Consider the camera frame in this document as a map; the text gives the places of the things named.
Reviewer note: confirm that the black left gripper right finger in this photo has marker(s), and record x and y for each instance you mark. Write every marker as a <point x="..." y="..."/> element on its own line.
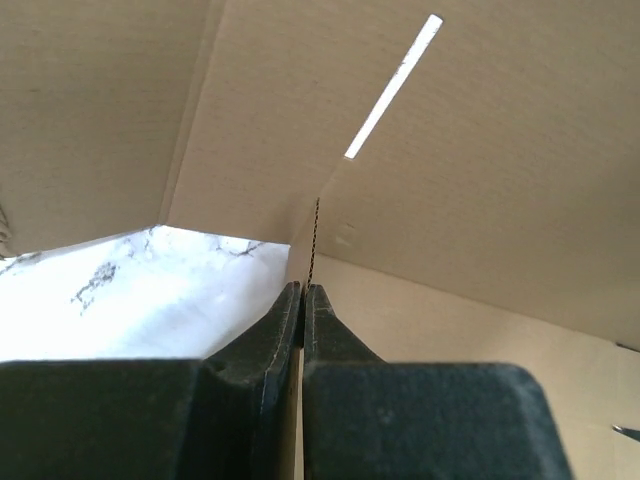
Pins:
<point x="365" y="418"/>

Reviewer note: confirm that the brown cardboard box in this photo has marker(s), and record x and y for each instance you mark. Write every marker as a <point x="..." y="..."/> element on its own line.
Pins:
<point x="461" y="176"/>

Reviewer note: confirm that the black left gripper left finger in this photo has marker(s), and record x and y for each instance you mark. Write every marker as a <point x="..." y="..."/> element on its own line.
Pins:
<point x="228" y="416"/>

